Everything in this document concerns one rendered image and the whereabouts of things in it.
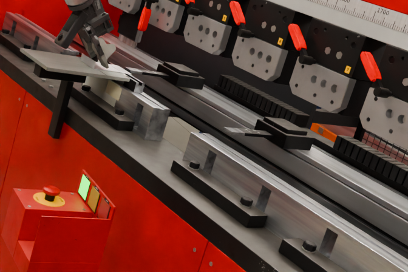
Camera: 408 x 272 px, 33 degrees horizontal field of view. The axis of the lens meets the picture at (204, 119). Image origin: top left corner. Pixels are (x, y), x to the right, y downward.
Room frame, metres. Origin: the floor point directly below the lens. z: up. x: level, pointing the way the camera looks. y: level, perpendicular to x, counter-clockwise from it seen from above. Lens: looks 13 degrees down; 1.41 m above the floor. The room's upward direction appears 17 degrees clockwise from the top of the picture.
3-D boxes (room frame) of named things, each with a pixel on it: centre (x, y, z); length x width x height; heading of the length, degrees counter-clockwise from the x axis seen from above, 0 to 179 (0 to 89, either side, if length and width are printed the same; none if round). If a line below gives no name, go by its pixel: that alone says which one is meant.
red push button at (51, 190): (1.46, 0.28, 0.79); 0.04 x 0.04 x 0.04
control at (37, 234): (1.42, 0.24, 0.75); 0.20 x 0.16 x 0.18; 34
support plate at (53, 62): (1.92, 0.39, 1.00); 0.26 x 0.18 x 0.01; 132
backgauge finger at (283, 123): (1.77, -0.16, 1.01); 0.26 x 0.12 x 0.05; 132
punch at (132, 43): (2.02, 0.28, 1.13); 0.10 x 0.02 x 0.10; 42
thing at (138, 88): (2.01, 0.27, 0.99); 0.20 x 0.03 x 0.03; 42
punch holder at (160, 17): (1.89, 0.17, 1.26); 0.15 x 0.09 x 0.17; 42
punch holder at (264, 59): (1.59, -0.10, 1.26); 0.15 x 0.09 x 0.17; 42
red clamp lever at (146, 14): (1.86, 0.23, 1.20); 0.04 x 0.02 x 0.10; 132
